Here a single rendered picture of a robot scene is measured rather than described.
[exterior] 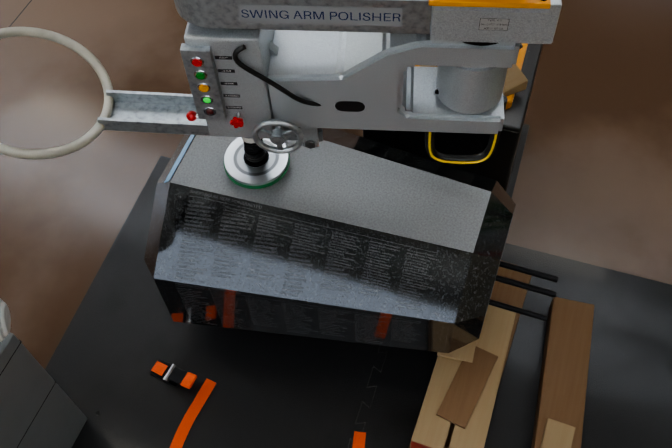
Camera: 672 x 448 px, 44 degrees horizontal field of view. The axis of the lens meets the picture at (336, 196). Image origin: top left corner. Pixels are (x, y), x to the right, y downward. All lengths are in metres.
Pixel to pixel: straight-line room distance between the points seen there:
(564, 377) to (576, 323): 0.23
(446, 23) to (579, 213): 1.88
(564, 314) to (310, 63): 1.60
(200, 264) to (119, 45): 1.93
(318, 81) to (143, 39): 2.33
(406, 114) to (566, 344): 1.33
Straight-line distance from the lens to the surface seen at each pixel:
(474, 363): 3.09
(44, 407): 3.08
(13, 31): 2.82
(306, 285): 2.72
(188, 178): 2.79
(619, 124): 4.11
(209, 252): 2.79
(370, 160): 2.77
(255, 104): 2.34
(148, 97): 2.66
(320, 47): 2.31
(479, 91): 2.28
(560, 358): 3.29
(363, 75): 2.22
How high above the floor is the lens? 3.09
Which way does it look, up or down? 56 degrees down
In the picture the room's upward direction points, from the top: 4 degrees counter-clockwise
